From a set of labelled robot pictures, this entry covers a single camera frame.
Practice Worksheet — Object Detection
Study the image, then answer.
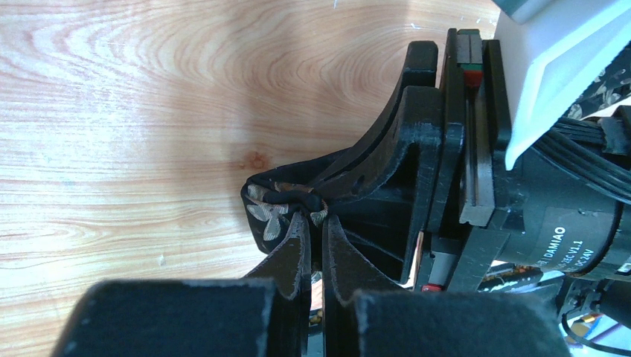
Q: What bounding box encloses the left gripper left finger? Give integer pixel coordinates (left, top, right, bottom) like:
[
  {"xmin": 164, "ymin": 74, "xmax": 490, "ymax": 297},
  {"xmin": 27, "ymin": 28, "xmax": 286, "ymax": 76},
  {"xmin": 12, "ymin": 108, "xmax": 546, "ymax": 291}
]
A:
[{"xmin": 245, "ymin": 213, "xmax": 312, "ymax": 356}]

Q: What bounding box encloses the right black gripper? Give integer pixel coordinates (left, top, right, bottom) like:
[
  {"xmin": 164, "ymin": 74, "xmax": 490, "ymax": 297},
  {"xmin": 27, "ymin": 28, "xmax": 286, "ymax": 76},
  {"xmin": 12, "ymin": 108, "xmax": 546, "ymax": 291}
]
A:
[{"xmin": 310, "ymin": 29, "xmax": 630, "ymax": 315}]

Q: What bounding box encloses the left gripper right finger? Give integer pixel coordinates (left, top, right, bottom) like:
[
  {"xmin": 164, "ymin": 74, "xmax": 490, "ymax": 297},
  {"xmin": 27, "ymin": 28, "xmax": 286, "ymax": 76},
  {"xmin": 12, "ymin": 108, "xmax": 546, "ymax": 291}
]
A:
[{"xmin": 321, "ymin": 215, "xmax": 402, "ymax": 356}]

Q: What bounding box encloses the black floral patterned tie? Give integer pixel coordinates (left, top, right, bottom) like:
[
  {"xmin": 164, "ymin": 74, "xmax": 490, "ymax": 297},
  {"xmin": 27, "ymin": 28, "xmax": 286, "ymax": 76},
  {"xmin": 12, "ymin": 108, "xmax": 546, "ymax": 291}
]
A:
[{"xmin": 240, "ymin": 149, "xmax": 346, "ymax": 254}]

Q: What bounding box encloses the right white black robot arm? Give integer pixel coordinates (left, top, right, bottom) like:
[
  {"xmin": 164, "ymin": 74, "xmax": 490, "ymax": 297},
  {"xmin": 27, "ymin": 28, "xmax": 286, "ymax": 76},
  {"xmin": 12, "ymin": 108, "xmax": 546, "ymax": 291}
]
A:
[{"xmin": 313, "ymin": 1, "xmax": 630, "ymax": 319}]

